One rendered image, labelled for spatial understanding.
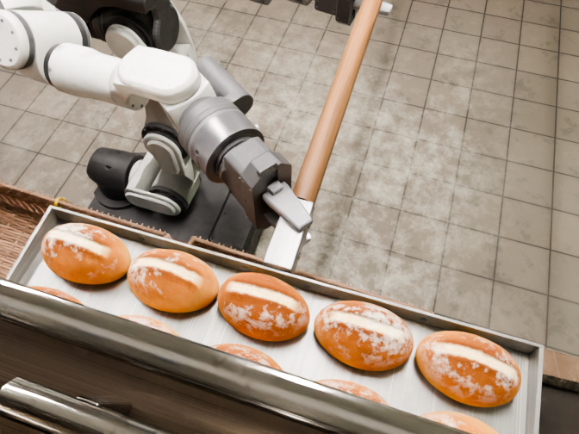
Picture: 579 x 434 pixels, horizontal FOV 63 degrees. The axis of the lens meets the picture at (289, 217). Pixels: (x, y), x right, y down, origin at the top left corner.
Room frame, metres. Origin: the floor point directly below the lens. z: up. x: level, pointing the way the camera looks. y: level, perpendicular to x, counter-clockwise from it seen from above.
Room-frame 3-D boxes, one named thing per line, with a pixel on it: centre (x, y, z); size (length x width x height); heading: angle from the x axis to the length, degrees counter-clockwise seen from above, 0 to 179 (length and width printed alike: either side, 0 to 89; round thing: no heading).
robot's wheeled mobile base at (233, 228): (0.95, 0.42, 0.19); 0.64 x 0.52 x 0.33; 72
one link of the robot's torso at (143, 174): (0.96, 0.45, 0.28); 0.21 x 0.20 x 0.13; 72
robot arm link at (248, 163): (0.35, 0.05, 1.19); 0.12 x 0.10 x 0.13; 38
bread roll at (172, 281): (0.20, 0.12, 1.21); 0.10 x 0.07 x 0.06; 73
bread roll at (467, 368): (0.11, -0.17, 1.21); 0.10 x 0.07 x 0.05; 72
